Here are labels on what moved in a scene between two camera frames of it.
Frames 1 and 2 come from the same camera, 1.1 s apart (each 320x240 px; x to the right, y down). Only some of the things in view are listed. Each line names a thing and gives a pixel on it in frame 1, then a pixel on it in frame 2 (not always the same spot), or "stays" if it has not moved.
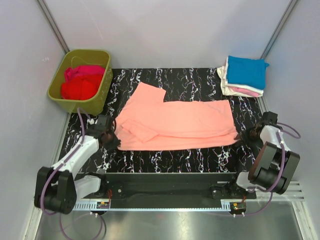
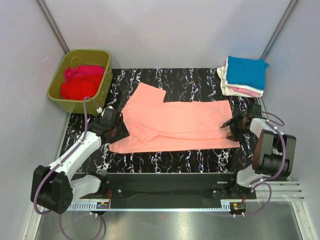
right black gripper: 237,136 to 231,123
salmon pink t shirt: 146,123 stays
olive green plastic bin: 83,80 stays
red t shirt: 84,88 stays
